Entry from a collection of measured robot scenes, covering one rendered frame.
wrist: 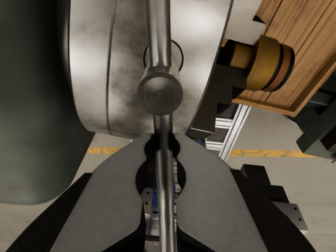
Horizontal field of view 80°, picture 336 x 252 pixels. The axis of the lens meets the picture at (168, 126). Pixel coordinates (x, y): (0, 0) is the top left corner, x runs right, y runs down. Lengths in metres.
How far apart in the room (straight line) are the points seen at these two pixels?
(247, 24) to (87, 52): 0.21
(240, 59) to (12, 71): 0.27
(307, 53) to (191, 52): 0.48
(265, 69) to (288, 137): 1.86
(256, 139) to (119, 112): 1.92
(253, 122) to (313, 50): 1.35
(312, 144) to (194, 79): 0.65
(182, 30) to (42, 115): 0.18
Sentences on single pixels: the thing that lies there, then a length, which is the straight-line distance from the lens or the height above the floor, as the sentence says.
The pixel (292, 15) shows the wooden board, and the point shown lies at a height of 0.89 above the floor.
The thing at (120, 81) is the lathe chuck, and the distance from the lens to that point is 0.19.
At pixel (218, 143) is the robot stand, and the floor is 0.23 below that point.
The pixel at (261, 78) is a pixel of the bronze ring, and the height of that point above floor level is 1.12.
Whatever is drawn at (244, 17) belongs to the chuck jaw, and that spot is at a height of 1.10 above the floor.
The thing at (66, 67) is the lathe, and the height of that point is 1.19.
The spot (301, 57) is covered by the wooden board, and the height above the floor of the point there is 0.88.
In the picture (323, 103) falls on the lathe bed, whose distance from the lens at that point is 0.78.
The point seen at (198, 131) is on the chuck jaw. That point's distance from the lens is 0.27.
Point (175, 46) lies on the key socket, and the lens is 0.18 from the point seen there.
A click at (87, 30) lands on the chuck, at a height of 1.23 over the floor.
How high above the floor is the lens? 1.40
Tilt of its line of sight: 49 degrees down
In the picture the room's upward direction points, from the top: 175 degrees counter-clockwise
